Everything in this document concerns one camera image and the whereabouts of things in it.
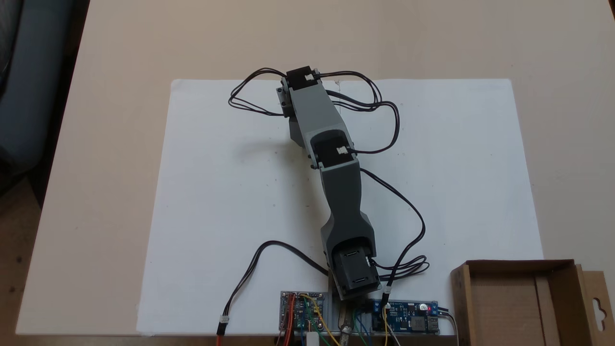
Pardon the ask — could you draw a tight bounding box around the white paper sheet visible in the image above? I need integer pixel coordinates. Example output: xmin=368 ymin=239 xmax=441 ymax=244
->
xmin=336 ymin=78 xmax=544 ymax=335
xmin=136 ymin=79 xmax=342 ymax=337

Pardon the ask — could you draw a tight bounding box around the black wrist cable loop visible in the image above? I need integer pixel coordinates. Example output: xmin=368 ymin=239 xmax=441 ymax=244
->
xmin=315 ymin=71 xmax=401 ymax=155

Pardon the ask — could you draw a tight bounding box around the metal table clamp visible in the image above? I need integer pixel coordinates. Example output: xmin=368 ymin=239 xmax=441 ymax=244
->
xmin=338 ymin=300 xmax=355 ymax=346

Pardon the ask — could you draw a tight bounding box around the brown cardboard box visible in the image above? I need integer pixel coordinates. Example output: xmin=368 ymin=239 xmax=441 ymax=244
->
xmin=450 ymin=259 xmax=615 ymax=346

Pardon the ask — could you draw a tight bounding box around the red wire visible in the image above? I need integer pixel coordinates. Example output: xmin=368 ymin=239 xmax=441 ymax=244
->
xmin=283 ymin=296 xmax=295 ymax=346

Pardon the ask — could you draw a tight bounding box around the yellow wire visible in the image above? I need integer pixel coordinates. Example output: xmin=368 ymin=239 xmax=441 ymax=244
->
xmin=300 ymin=293 xmax=335 ymax=346

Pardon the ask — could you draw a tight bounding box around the black elbow cable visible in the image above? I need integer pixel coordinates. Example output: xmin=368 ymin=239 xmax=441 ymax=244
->
xmin=359 ymin=168 xmax=429 ymax=295

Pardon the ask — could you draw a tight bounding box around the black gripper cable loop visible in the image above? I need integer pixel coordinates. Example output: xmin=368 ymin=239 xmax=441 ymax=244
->
xmin=228 ymin=68 xmax=290 ymax=116

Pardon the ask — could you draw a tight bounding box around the dark grey chair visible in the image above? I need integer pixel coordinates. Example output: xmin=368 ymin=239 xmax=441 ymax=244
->
xmin=0 ymin=0 xmax=90 ymax=193

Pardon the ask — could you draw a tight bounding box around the blue circuit board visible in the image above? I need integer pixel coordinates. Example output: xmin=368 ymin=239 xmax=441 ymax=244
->
xmin=369 ymin=299 xmax=441 ymax=335

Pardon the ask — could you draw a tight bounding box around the grey circuit board with wires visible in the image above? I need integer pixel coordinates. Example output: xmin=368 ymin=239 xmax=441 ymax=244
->
xmin=280 ymin=291 xmax=328 ymax=333

